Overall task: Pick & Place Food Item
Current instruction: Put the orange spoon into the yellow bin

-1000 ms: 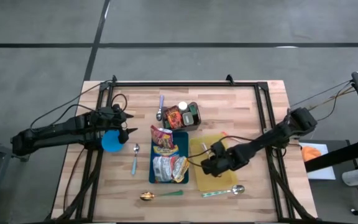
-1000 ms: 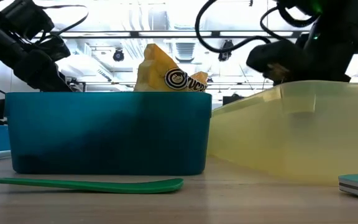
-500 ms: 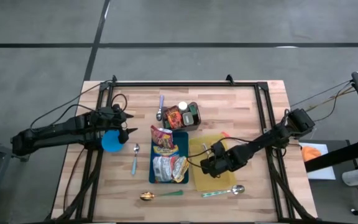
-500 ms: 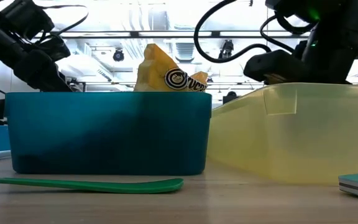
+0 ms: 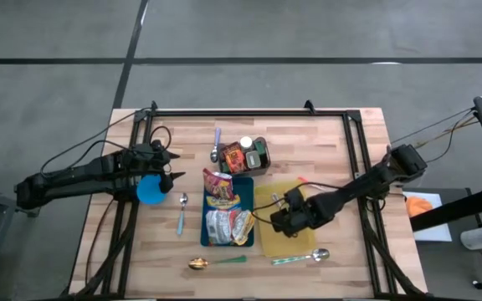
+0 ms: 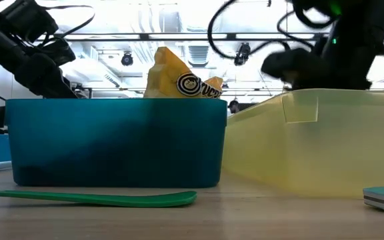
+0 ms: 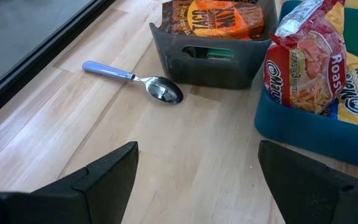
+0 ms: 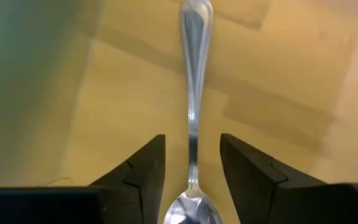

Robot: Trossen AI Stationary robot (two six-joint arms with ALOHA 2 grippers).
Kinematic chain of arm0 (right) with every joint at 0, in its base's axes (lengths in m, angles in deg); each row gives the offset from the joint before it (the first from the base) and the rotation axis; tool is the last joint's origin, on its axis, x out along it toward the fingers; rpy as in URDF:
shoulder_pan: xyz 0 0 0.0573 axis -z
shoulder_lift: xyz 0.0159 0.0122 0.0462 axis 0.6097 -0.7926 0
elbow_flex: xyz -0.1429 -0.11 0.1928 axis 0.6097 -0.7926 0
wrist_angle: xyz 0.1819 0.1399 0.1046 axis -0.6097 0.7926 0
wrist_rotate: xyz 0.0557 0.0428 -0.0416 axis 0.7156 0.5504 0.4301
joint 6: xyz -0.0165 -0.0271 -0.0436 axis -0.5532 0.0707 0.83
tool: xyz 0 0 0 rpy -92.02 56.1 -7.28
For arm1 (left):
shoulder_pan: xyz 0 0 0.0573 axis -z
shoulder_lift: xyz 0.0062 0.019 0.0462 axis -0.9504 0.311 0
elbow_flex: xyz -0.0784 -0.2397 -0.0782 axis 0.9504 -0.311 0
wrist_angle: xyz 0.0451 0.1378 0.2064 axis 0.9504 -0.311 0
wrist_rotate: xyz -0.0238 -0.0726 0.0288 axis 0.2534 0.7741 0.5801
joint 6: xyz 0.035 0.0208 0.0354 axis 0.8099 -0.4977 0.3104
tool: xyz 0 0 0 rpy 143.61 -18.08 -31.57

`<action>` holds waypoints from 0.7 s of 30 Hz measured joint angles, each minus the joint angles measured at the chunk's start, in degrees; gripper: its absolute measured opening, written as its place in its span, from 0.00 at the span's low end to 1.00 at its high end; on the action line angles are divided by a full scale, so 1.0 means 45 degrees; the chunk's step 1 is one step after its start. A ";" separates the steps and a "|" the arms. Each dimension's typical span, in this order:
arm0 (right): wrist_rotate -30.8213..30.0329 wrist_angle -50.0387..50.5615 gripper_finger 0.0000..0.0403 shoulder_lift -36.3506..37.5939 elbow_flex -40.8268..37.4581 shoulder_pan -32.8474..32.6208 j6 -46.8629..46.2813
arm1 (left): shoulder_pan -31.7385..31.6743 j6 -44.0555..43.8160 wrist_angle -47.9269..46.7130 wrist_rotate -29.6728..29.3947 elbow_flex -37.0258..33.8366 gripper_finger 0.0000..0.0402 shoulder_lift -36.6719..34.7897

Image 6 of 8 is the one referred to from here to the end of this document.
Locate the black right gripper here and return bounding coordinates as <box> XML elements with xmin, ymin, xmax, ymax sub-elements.
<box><xmin>261</xmin><ymin>35</ymin><xmax>384</xmax><ymax>91</ymax></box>

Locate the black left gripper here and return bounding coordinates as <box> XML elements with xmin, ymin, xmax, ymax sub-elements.
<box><xmin>13</xmin><ymin>38</ymin><xmax>79</xmax><ymax>99</ymax></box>

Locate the yellow translucent plastic bin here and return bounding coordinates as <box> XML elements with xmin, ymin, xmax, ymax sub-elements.
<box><xmin>221</xmin><ymin>88</ymin><xmax>384</xmax><ymax>200</ymax></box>

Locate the yellow ramen noodle pack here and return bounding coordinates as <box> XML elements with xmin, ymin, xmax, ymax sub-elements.
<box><xmin>143</xmin><ymin>46</ymin><xmax>225</xmax><ymax>99</ymax></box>

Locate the gold spoon green handle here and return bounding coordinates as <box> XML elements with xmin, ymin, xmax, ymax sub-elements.
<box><xmin>0</xmin><ymin>189</ymin><xmax>199</xmax><ymax>209</ymax></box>

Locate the black framed ceiling light strip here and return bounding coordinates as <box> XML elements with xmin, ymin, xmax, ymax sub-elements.
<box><xmin>35</xmin><ymin>32</ymin><xmax>384</xmax><ymax>41</ymax></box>

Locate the teal blue plastic bin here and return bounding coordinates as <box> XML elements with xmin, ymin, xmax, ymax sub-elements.
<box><xmin>5</xmin><ymin>97</ymin><xmax>229</xmax><ymax>189</ymax></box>

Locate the black hanging ceiling camera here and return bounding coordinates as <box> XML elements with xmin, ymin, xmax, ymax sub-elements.
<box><xmin>233</xmin><ymin>42</ymin><xmax>252</xmax><ymax>67</ymax></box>
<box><xmin>121</xmin><ymin>51</ymin><xmax>135</xmax><ymax>67</ymax></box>

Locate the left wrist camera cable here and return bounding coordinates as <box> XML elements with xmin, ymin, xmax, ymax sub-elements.
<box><xmin>40</xmin><ymin>3</ymin><xmax>95</xmax><ymax>39</ymax></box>

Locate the black horizontal rail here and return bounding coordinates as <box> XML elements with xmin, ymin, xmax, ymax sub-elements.
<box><xmin>73</xmin><ymin>87</ymin><xmax>384</xmax><ymax>93</ymax></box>

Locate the silver ventilation duct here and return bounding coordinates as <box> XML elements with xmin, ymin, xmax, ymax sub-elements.
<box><xmin>178</xmin><ymin>0</ymin><xmax>225</xmax><ymax>67</ymax></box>

